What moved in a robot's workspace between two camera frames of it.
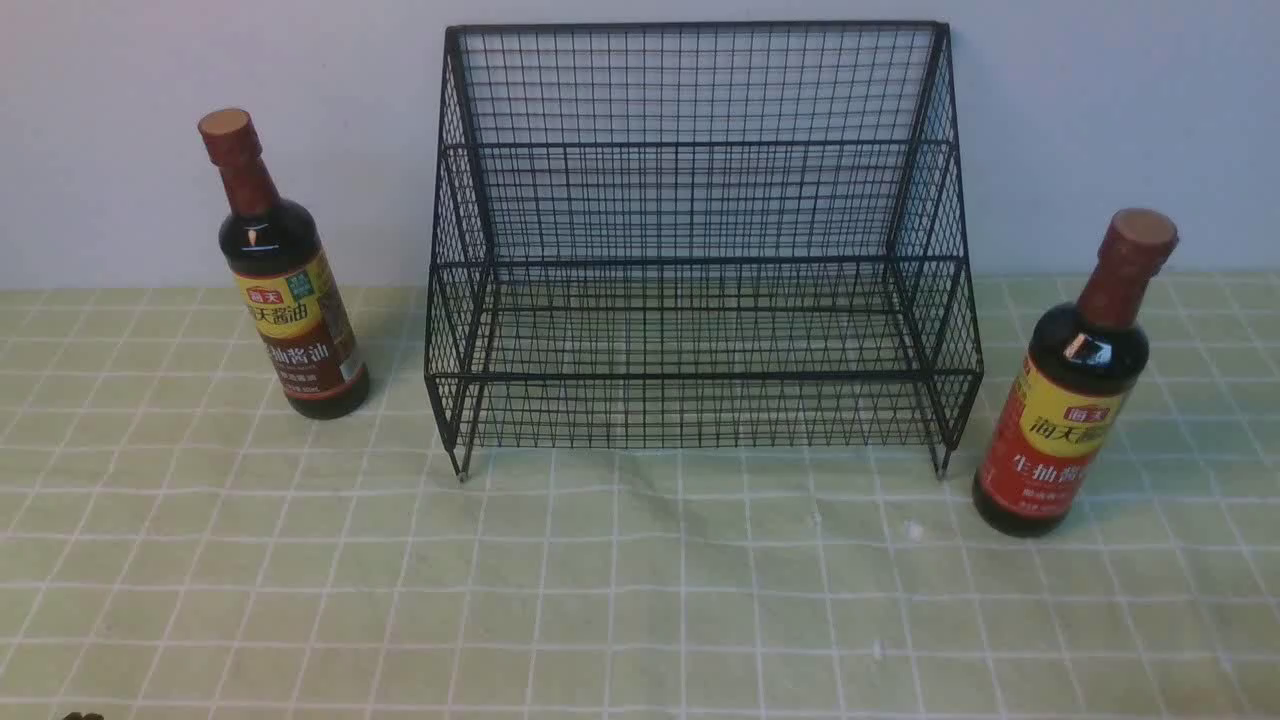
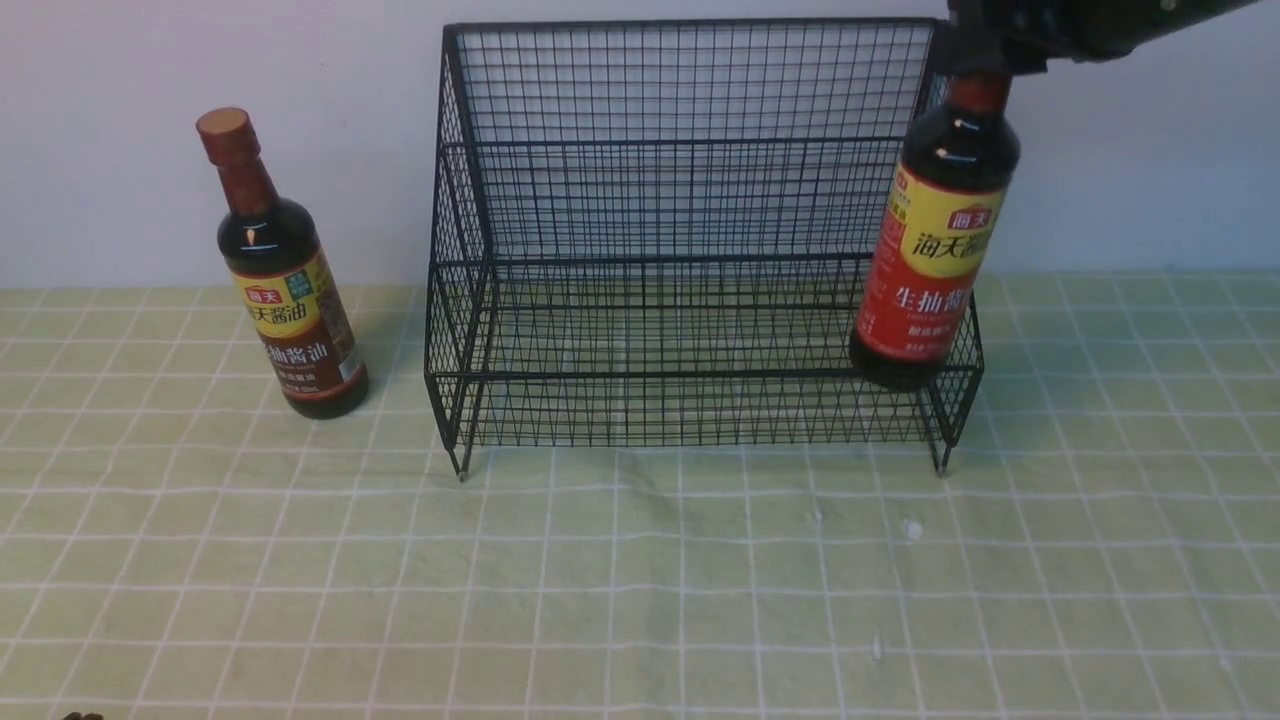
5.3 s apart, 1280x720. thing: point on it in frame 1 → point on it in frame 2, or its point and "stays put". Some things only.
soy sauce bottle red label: [1084, 361] → [959, 161]
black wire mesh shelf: [702, 235] stays put
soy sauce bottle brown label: [271, 247] stays put
